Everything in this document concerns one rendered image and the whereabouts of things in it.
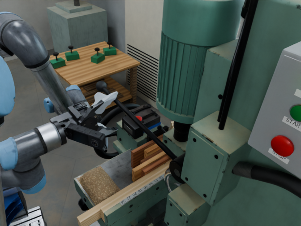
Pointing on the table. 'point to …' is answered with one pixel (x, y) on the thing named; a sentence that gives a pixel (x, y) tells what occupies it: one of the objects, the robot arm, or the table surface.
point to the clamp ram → (157, 133)
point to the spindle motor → (190, 50)
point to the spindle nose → (181, 131)
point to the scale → (141, 190)
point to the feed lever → (177, 161)
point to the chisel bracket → (179, 149)
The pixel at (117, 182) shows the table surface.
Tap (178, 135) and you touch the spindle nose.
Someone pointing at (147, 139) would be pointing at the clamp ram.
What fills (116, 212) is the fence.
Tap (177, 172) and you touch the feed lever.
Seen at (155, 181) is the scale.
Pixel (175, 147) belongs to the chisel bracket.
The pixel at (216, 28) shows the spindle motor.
